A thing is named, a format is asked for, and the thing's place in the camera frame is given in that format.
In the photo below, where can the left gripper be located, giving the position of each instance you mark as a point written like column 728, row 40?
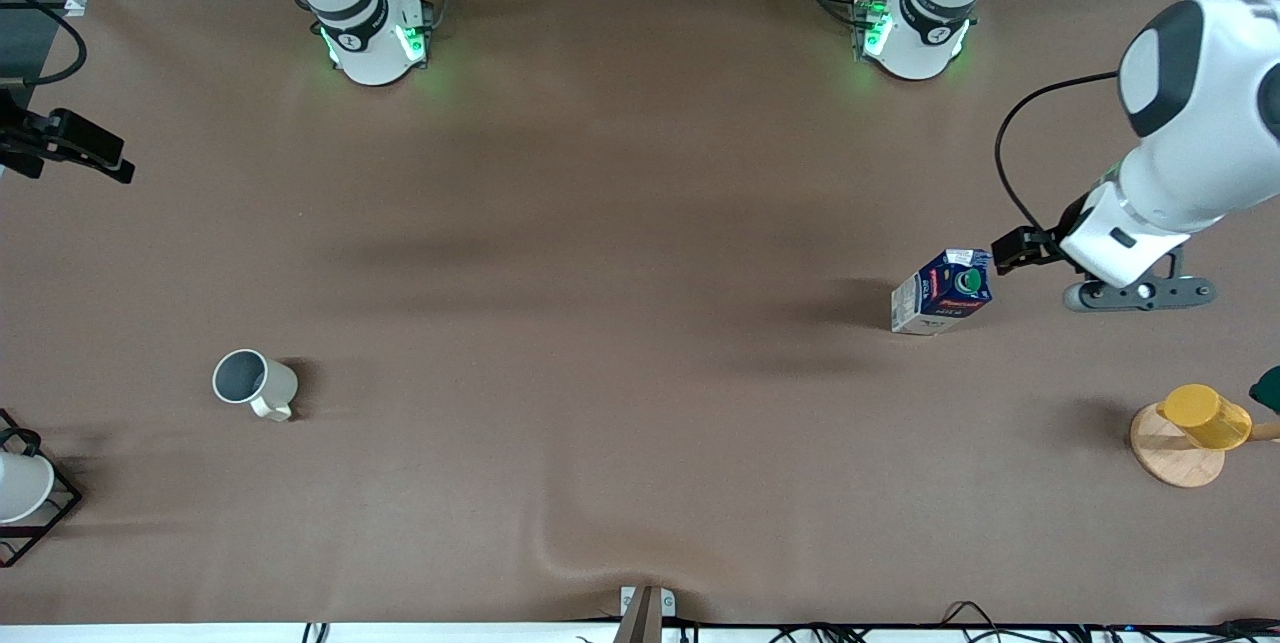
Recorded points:
column 1062, row 226

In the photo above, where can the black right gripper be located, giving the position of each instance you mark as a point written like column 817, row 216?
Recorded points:
column 22, row 142

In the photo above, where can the blue and white milk carton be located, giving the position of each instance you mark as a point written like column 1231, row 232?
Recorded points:
column 940, row 295

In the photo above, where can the cream mug with grey inside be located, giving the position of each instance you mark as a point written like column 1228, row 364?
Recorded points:
column 258, row 385

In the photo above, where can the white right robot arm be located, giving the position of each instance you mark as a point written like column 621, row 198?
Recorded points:
column 365, row 23

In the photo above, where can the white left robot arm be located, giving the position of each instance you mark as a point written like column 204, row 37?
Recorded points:
column 1210, row 113

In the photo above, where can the yellow cup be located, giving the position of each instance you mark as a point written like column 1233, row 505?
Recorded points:
column 1208, row 417

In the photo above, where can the round wooden cup stand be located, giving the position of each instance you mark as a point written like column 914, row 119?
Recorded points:
column 1170, row 458

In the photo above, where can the dark green cup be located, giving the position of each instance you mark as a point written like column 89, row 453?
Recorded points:
column 1268, row 389

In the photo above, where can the white cup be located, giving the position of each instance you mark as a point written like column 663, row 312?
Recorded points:
column 20, row 486

